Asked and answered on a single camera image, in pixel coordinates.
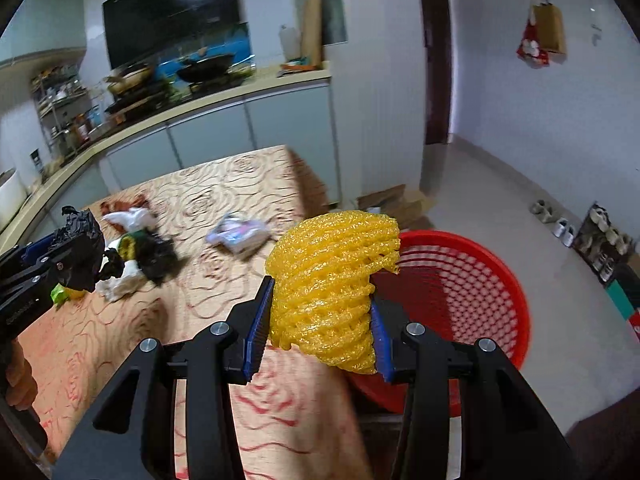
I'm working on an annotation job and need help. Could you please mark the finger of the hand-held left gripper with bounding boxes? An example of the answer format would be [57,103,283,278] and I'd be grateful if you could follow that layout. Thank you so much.
[0,233,66,273]
[0,250,98,311]

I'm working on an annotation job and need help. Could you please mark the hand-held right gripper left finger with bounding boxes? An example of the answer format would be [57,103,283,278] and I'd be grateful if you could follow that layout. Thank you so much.
[52,275,277,480]

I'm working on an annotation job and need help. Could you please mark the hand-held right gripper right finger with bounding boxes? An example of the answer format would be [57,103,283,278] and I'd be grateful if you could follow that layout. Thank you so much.
[369,294,586,480]

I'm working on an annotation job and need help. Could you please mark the black plastic bag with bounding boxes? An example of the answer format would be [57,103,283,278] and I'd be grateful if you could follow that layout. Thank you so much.
[50,206,107,292]
[134,236,182,287]

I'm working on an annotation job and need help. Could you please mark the yellow foam fruit net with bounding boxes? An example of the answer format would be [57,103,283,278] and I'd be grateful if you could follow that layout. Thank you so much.
[264,211,402,375]

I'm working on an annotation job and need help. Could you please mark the white tissue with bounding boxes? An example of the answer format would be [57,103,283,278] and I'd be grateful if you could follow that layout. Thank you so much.
[95,260,147,302]

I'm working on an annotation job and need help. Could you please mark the yellow green wrapper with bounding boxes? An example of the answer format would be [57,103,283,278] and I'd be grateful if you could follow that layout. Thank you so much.
[117,234,140,261]

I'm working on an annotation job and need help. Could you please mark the clear plastic packet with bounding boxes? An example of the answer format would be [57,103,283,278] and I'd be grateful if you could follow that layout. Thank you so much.
[206,212,271,259]

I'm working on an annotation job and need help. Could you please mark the red plastic basket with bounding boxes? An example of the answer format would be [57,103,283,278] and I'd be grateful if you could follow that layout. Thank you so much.
[345,230,531,418]

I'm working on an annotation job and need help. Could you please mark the white plastic bag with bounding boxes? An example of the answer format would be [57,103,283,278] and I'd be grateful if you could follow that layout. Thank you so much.
[102,207,157,234]

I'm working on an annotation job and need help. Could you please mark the person's left hand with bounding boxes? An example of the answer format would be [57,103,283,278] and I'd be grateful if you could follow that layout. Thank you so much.
[5,337,35,413]

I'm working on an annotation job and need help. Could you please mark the white round container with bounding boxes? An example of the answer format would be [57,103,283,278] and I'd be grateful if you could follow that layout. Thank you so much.
[0,167,28,221]

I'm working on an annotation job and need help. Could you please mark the cardboard box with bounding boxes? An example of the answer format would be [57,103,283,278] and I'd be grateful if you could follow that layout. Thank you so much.
[357,185,436,231]

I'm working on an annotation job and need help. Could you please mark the metal spice rack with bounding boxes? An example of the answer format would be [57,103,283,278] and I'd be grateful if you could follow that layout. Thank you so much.
[30,62,108,156]

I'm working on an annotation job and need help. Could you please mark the rose-patterned tablecloth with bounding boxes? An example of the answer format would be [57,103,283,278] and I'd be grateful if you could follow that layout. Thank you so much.
[10,145,373,480]

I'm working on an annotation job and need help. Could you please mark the black gas stove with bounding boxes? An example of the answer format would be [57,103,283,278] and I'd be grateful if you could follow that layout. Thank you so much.
[105,77,251,113]

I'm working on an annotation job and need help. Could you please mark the grey kitchen cabinet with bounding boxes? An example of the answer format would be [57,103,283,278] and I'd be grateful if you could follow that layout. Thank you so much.
[50,82,346,211]

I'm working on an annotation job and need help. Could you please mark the tan cooking pot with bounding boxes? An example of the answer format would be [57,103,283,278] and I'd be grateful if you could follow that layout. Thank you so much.
[106,62,155,96]

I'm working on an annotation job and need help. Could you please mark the black shoe rack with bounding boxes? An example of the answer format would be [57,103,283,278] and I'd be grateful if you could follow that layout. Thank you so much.
[572,202,640,283]

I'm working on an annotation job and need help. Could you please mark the beige kitchen countertop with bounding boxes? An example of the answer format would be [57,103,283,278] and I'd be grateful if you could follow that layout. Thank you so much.
[0,67,332,251]

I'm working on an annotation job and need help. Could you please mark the frosted upper cabinet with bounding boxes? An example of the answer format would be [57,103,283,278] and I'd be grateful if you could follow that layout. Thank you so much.
[0,0,87,68]

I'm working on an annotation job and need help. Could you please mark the stack of shoe boxes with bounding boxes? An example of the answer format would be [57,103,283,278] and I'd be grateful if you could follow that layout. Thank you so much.
[602,262,640,346]

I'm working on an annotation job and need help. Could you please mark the black wok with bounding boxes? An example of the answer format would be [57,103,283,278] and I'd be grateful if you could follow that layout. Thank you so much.
[175,54,236,83]

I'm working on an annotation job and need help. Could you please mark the rows of assorted shoes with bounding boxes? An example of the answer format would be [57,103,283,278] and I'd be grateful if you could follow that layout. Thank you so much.
[585,205,638,278]

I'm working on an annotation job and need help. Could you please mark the black range hood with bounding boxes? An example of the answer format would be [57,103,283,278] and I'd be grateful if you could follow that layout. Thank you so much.
[102,0,242,68]

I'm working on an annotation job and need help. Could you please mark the translucent plastic jug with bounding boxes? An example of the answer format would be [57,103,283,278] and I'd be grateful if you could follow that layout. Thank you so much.
[277,25,302,63]

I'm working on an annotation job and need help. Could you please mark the wooden cutting board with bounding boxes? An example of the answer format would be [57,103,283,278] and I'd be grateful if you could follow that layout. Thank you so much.
[300,0,326,68]

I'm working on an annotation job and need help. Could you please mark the dark brown door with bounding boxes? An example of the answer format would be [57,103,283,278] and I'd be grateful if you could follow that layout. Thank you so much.
[415,0,458,146]

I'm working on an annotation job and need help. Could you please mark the frosted glass panel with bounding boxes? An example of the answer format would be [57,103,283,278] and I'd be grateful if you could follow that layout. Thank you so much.
[280,0,348,46]

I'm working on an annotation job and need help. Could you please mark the red hanging ornament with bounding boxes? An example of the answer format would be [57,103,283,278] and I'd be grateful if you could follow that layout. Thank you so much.
[516,20,551,67]

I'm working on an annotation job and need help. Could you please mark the brown paper bag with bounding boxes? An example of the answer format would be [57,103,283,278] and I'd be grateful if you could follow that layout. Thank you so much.
[530,4,568,56]

